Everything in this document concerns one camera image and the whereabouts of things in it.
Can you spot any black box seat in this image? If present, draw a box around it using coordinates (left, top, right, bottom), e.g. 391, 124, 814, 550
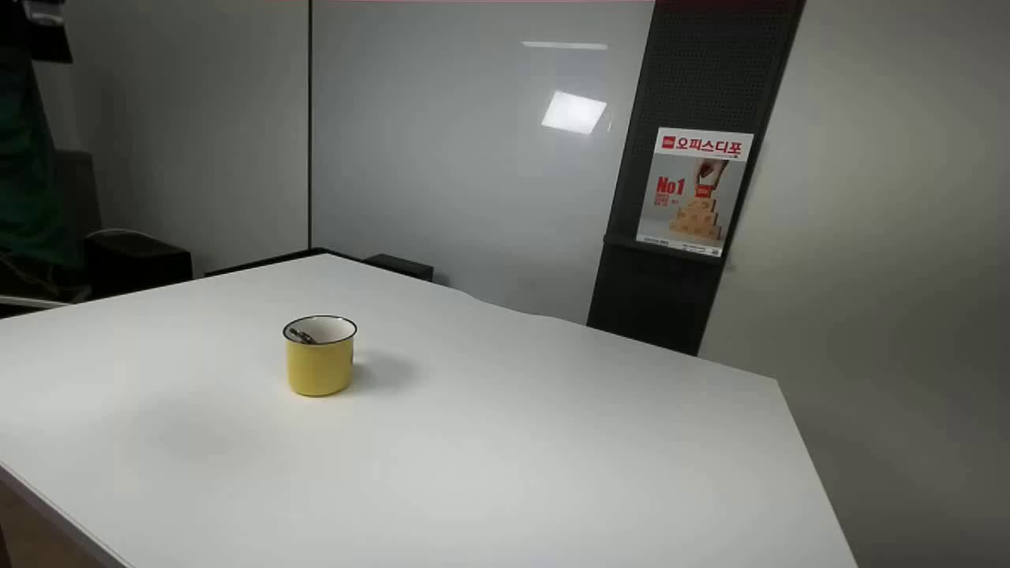
80, 227, 196, 299

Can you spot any black pillar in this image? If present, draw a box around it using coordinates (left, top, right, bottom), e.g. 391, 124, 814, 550
585, 0, 810, 357

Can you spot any green cloth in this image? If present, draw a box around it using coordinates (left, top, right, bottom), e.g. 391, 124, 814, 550
0, 0, 90, 286

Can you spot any small black block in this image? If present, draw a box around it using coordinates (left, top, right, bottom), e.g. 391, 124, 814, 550
363, 248, 436, 283

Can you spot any yellow enamel cup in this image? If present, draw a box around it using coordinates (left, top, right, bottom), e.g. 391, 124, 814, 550
278, 311, 361, 400

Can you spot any white curved chair back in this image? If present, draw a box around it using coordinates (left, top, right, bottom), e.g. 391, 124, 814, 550
0, 291, 70, 316

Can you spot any red and white poster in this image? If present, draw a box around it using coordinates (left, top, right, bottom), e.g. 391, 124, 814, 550
636, 124, 757, 263

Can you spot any glass whiteboard panel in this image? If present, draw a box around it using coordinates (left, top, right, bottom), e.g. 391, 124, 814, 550
311, 0, 656, 325

